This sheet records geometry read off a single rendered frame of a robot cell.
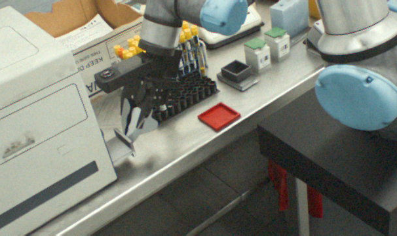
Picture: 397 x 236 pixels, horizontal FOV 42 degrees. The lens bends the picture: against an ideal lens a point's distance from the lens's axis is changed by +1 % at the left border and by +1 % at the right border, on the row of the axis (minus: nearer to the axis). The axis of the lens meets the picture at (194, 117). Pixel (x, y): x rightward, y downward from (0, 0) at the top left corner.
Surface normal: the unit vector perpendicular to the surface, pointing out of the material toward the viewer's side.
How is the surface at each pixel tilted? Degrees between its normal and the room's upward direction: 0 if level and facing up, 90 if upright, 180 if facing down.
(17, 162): 90
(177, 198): 7
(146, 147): 0
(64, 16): 87
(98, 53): 94
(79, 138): 90
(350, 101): 98
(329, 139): 4
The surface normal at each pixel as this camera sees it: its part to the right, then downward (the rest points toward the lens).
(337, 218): -0.79, 0.47
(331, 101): -0.59, 0.66
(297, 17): 0.68, 0.35
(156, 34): -0.13, 0.29
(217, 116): -0.16, -0.79
